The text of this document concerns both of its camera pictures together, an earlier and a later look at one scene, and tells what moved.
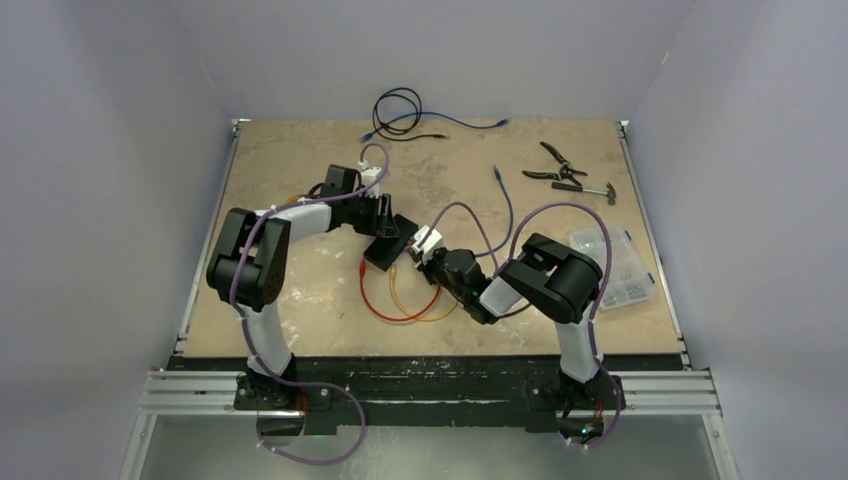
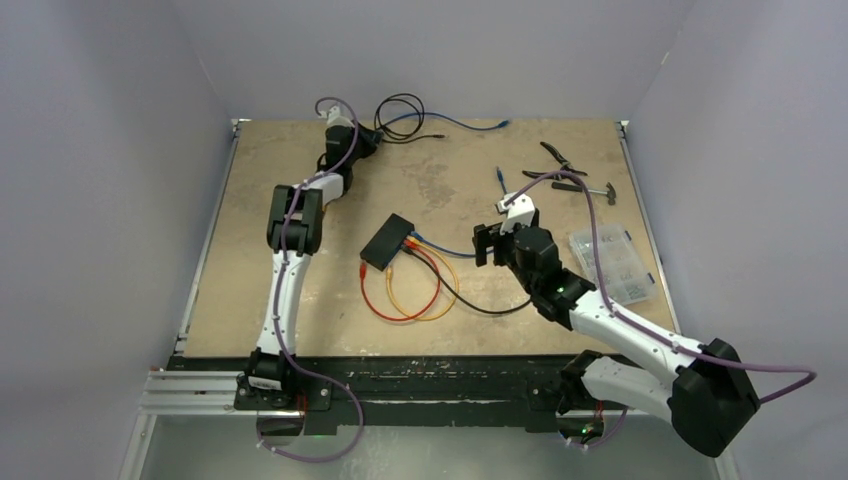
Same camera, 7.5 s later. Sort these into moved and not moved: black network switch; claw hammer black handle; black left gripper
Moved: black left gripper
Not moved: claw hammer black handle; black network switch
